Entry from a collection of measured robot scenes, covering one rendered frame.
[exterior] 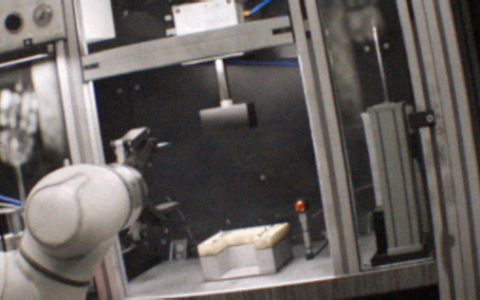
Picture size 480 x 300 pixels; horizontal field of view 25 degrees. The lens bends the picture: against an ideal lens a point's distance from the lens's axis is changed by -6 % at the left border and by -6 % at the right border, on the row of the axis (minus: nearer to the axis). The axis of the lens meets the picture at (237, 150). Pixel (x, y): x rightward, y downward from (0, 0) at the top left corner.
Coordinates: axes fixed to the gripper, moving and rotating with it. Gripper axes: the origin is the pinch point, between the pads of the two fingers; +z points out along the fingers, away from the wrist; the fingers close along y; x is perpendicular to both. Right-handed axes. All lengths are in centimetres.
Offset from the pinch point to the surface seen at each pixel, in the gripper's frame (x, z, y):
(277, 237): -6.4, 37.0, -15.9
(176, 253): 22, 64, -20
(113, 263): 18.8, 21.4, -14.7
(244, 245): 0.5, 39.9, -16.8
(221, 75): -0.2, 41.5, 13.5
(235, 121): -1.9, 39.3, 5.2
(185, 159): 16, 64, -1
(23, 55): 27.1, 16.3, 23.1
